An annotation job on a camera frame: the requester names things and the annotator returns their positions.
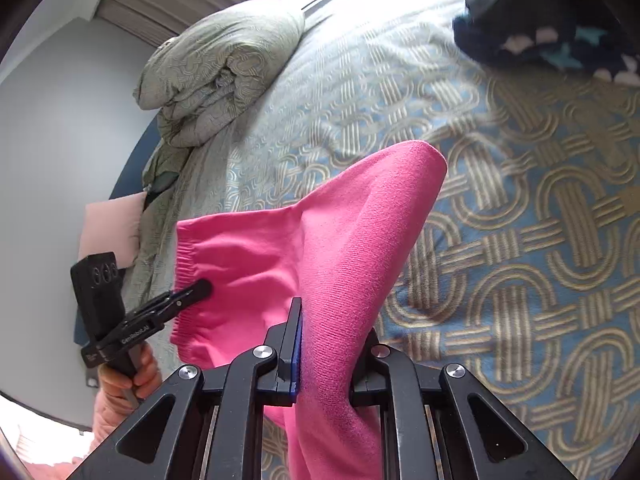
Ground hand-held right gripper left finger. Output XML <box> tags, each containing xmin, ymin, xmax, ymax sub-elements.
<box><xmin>67</xmin><ymin>297</ymin><xmax>304</xmax><ymax>480</ymax></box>

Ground blue patterned bedspread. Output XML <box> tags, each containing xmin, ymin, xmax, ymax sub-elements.
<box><xmin>120</xmin><ymin>0</ymin><xmax>640</xmax><ymax>480</ymax></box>

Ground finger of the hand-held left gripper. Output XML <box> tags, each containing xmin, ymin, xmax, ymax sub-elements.
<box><xmin>122</xmin><ymin>279</ymin><xmax>215</xmax><ymax>335</ymax></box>

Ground pink pillow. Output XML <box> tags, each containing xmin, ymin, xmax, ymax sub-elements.
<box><xmin>80</xmin><ymin>192</ymin><xmax>146</xmax><ymax>268</ymax></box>

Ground pink pants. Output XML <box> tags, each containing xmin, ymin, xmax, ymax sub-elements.
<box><xmin>170</xmin><ymin>140</ymin><xmax>448</xmax><ymax>480</ymax></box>

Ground person's left hand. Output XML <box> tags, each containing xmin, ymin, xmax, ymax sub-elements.
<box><xmin>92</xmin><ymin>345</ymin><xmax>162</xmax><ymax>453</ymax></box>

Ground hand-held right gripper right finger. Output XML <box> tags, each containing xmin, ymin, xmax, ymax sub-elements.
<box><xmin>351</xmin><ymin>327</ymin><xmax>576</xmax><ymax>480</ymax></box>

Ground beige curtain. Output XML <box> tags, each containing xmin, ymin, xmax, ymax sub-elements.
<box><xmin>92</xmin><ymin>0</ymin><xmax>266</xmax><ymax>48</ymax></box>

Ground folded patterned quilt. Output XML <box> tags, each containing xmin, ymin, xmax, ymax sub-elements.
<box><xmin>132</xmin><ymin>7</ymin><xmax>306</xmax><ymax>196</ymax></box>

